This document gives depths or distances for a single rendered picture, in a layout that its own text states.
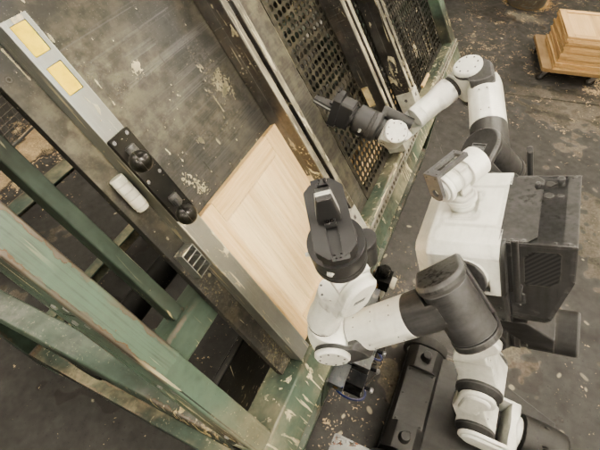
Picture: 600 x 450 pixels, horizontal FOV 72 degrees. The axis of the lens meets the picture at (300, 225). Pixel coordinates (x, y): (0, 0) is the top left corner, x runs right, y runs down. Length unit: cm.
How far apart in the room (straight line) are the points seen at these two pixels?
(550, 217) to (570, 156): 267
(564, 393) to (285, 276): 165
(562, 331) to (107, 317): 101
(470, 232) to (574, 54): 340
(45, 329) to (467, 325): 123
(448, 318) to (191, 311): 55
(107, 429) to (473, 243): 181
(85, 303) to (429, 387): 152
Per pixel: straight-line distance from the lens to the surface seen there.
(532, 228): 89
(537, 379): 239
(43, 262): 75
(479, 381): 149
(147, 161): 71
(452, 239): 88
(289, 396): 114
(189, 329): 100
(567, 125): 386
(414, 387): 196
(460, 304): 79
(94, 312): 79
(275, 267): 110
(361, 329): 89
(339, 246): 53
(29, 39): 83
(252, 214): 104
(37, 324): 157
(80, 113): 82
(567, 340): 121
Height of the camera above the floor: 200
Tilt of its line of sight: 51 degrees down
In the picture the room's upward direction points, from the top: straight up
